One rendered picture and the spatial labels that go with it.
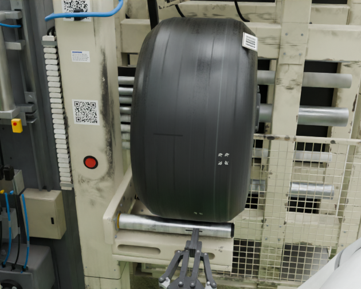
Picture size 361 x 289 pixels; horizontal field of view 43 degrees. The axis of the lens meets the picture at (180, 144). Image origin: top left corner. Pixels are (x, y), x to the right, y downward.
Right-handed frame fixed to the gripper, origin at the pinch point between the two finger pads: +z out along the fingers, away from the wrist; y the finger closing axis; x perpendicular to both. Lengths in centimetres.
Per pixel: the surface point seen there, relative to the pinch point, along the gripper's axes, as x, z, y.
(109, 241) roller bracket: 16.6, 13.7, 26.6
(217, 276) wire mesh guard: 78, 58, -3
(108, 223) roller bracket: 10.6, 14.6, 26.5
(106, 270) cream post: 39, 22, 32
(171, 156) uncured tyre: -18.0, 9.5, 6.5
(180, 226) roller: 12.8, 18.4, 6.3
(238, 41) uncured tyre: -38.9, 30.3, -7.2
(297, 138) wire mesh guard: 11, 67, -30
